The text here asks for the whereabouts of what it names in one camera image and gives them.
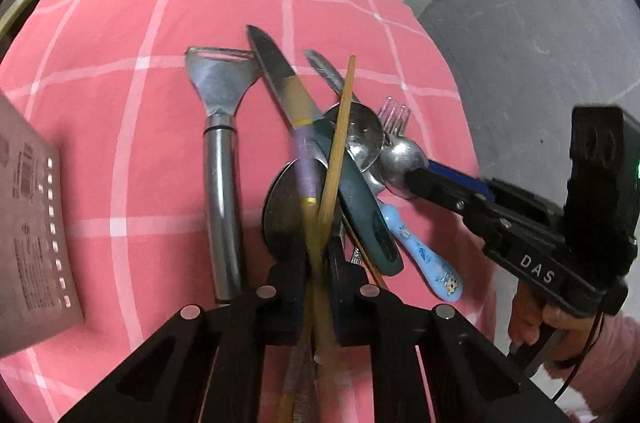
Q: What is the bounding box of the blue ceramic spoon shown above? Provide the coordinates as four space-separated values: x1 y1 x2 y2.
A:
380 203 463 303

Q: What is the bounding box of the right hand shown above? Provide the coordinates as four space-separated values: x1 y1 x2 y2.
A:
506 279 606 364

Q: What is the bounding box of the large steel ladle spoon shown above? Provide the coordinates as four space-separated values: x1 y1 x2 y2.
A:
262 160 308 263

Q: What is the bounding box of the white perforated utensil holder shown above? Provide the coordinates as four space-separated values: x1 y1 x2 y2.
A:
0 97 84 357

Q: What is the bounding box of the pink checked tablecloth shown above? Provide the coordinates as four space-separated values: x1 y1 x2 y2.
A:
1 0 495 422

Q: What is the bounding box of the pink sleeve right forearm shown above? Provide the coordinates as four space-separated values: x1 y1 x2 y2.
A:
542 307 639 421

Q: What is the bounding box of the steel fork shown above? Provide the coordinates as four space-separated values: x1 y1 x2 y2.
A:
378 96 411 146

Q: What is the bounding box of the wooden chopstick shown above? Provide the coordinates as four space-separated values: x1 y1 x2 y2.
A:
307 55 357 371

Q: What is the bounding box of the steel vegetable peeler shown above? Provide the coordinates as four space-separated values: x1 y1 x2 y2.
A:
186 46 259 304

